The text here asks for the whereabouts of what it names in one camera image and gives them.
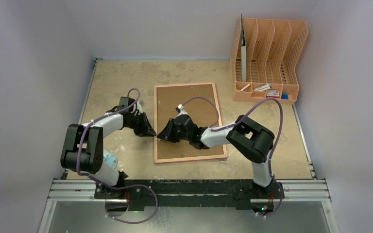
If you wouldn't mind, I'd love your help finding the brown frame backing board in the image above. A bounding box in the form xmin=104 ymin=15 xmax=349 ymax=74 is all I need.
xmin=156 ymin=85 xmax=224 ymax=161

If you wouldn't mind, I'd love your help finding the red white small box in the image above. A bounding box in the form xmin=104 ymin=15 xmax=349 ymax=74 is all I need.
xmin=266 ymin=90 xmax=280 ymax=99

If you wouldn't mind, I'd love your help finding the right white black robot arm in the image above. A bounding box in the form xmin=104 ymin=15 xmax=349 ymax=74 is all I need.
xmin=157 ymin=114 xmax=279 ymax=198

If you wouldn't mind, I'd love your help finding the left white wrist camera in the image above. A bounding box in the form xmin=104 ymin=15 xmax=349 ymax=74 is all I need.
xmin=131 ymin=101 xmax=143 ymax=116

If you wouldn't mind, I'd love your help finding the orange plastic file organizer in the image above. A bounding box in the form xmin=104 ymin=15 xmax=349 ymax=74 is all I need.
xmin=230 ymin=18 xmax=309 ymax=105

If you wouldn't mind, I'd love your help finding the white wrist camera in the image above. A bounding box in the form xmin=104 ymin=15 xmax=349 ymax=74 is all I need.
xmin=131 ymin=101 xmax=143 ymax=116
xmin=175 ymin=104 xmax=188 ymax=117

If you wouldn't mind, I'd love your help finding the white red glue stick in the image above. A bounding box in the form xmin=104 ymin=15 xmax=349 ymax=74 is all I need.
xmin=253 ymin=83 xmax=271 ymax=91

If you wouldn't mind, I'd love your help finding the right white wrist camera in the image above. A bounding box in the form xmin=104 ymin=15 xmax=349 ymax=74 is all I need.
xmin=175 ymin=104 xmax=188 ymax=117

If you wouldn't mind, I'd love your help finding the white folder in organizer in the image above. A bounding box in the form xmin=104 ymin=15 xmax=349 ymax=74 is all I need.
xmin=240 ymin=15 xmax=247 ymax=82

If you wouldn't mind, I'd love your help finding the pink wooden picture frame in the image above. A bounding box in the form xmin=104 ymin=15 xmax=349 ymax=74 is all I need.
xmin=153 ymin=83 xmax=229 ymax=165

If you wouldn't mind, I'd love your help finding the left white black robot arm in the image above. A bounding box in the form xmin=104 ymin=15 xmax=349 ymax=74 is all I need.
xmin=60 ymin=97 xmax=156 ymax=199

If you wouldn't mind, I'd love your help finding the blue tape dispenser pack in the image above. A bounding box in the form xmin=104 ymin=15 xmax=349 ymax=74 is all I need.
xmin=103 ymin=150 xmax=118 ymax=169

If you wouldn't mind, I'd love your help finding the white marker pen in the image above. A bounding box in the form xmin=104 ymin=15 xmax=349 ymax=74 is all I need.
xmin=240 ymin=83 xmax=251 ymax=92

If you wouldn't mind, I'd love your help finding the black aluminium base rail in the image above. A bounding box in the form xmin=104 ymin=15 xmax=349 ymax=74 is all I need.
xmin=47 ymin=180 xmax=331 ymax=212

